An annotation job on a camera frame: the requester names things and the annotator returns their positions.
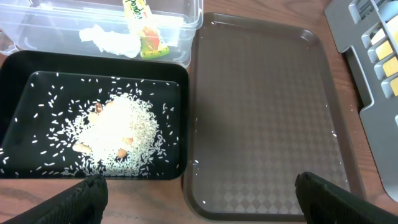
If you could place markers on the white tissue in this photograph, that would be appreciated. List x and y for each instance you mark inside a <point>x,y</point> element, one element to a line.
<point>112,42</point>

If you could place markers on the yellow plate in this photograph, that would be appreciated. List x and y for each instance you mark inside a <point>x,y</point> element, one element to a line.
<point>386,63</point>

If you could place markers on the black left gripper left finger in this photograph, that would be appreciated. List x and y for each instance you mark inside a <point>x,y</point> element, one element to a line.
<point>82,203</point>

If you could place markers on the black food waste tray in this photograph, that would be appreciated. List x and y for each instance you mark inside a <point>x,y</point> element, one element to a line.
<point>18,66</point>

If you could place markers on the green pandan cake wrapper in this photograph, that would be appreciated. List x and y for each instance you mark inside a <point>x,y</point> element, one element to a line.
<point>141,22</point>

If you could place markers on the grey plastic dishwasher rack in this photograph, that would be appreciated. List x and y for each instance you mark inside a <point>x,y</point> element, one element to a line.
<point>352,24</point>

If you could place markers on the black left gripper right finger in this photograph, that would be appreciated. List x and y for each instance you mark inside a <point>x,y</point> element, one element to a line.
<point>324,202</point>

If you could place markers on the dark brown serving tray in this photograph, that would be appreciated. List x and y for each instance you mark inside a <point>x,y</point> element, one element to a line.
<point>264,109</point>

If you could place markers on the pile of white rice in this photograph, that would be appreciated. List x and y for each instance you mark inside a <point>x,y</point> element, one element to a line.
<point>109,133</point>

